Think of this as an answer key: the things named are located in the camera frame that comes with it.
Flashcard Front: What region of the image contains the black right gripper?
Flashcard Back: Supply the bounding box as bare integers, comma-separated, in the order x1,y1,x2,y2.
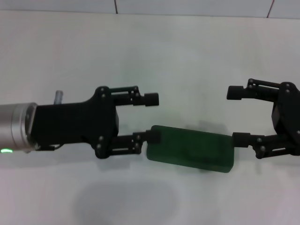
226,78,300,160

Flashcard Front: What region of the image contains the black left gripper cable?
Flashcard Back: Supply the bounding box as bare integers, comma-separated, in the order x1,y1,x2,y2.
35,143,64,152

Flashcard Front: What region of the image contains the green glasses case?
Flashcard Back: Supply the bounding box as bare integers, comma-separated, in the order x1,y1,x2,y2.
145,124,235,174

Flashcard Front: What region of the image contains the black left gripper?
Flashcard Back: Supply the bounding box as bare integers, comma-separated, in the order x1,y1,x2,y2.
30,86,121,160

